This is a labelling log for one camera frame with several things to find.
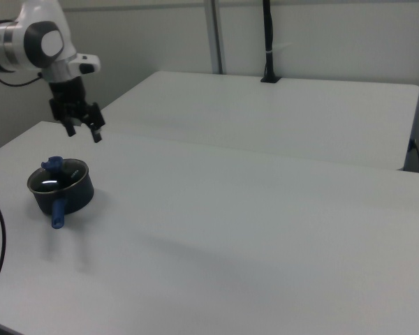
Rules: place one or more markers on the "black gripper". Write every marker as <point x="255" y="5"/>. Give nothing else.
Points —
<point x="75" y="104"/>

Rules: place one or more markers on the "glass lid with blue knob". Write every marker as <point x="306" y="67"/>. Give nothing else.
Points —
<point x="54" y="163"/>

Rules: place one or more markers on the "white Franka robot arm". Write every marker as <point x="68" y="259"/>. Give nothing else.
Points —
<point x="31" y="21"/>

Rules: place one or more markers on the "white adjoining table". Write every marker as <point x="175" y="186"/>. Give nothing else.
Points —
<point x="265" y="115"/>

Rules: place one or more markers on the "black pole with base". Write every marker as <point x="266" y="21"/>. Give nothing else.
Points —
<point x="269" y="42"/>

